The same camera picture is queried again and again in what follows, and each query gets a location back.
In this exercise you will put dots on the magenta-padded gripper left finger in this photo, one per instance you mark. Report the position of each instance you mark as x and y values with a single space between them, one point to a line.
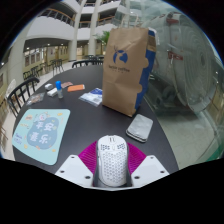
75 170

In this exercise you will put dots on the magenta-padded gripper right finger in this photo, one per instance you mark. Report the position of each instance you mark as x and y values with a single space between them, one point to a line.
150 170

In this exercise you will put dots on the white perforated computer mouse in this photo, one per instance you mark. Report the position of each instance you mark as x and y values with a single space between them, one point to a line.
112 163

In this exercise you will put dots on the light teal printed mouse pad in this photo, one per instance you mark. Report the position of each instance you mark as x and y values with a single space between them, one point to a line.
40 136

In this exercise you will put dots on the phone in grey case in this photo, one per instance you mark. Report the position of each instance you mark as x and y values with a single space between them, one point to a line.
140 127

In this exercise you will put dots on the blue and white plastic packet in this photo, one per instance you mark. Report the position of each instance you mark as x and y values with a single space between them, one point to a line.
91 97

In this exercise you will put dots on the small blue-capped bottle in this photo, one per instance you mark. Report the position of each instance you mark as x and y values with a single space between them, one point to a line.
59 90

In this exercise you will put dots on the clear plastic packet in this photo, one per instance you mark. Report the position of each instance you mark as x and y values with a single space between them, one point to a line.
35 98

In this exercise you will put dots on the orange flat card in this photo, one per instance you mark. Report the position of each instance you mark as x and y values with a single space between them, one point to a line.
76 88

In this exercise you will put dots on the brown flat packet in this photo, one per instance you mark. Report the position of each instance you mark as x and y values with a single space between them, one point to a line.
67 84

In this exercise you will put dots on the small white box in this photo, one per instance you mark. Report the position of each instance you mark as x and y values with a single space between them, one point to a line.
48 86

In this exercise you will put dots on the brown paper bag blue logo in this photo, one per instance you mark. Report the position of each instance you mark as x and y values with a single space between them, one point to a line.
123 76

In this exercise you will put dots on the black spindle-back chair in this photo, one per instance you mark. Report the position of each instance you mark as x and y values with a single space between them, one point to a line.
20 87

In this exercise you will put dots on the group of black chairs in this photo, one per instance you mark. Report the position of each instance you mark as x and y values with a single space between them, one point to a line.
36 70

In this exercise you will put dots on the black curved-back chair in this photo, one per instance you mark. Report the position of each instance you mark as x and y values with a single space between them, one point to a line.
86 61

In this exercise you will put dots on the potted palm plant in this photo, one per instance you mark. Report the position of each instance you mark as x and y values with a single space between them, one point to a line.
105 37

